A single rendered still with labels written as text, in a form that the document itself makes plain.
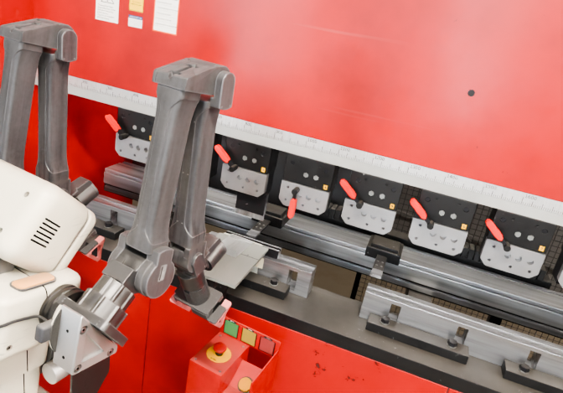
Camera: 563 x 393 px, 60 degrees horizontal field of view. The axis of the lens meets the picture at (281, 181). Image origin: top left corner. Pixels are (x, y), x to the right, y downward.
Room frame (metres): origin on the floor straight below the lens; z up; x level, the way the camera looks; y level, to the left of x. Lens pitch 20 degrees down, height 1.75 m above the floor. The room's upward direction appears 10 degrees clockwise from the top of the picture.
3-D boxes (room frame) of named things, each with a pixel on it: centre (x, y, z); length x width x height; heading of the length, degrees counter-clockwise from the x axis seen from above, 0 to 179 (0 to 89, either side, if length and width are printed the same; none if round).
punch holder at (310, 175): (1.40, -0.08, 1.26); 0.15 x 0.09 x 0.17; 74
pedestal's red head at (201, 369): (1.13, 0.04, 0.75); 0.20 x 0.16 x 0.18; 67
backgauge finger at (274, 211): (1.60, 0.03, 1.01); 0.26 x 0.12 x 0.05; 164
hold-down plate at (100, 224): (1.56, 0.68, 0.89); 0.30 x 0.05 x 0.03; 74
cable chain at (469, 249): (1.62, -0.77, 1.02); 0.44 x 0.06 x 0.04; 74
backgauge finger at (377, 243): (1.48, -0.38, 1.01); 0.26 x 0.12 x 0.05; 164
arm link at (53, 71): (1.10, 0.56, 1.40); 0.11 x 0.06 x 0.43; 64
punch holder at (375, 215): (1.35, -0.28, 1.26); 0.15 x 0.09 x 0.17; 74
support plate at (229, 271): (1.31, 0.12, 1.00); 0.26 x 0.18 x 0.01; 164
